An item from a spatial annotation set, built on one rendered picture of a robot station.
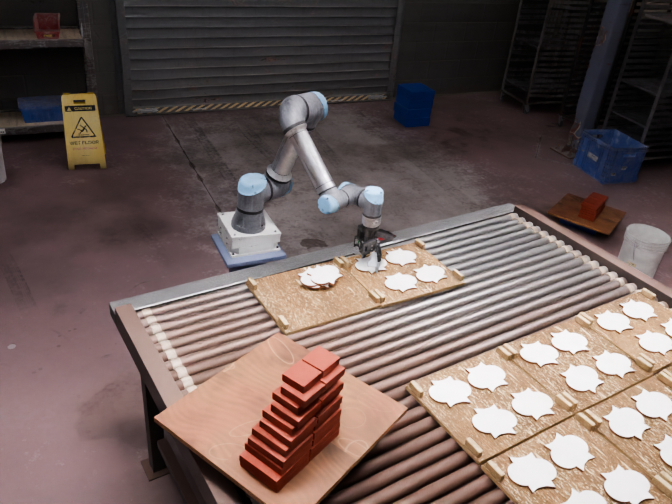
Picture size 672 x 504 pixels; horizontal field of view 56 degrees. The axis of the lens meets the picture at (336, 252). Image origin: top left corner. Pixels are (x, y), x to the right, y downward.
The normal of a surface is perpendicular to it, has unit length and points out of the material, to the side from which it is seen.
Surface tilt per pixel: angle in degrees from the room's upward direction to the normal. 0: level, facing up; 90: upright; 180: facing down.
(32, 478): 0
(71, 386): 0
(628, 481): 0
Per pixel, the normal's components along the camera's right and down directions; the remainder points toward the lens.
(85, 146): 0.36, 0.32
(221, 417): 0.08, -0.85
